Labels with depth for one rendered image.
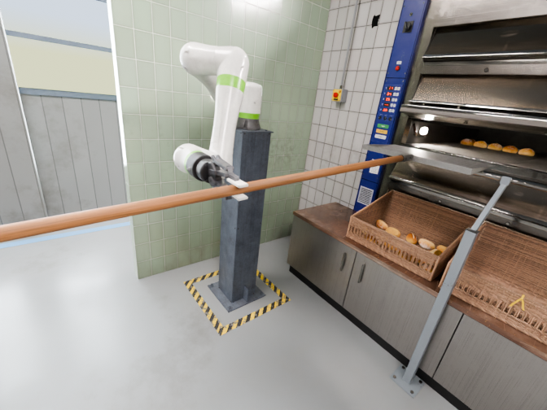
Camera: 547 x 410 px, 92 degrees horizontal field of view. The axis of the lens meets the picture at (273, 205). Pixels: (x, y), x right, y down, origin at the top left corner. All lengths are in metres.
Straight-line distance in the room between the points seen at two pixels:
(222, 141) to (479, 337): 1.43
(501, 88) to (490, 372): 1.43
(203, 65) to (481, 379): 1.85
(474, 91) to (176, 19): 1.79
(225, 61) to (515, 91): 1.50
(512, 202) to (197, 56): 1.76
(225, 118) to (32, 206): 2.33
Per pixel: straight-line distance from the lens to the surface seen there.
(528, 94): 1.96
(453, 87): 2.06
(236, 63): 1.18
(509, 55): 1.97
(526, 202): 1.96
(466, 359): 1.72
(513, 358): 1.64
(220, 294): 2.09
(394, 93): 2.17
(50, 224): 0.65
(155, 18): 1.95
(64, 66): 3.13
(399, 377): 1.91
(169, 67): 1.95
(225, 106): 1.12
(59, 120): 3.17
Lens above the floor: 1.38
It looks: 22 degrees down
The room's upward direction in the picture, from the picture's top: 7 degrees clockwise
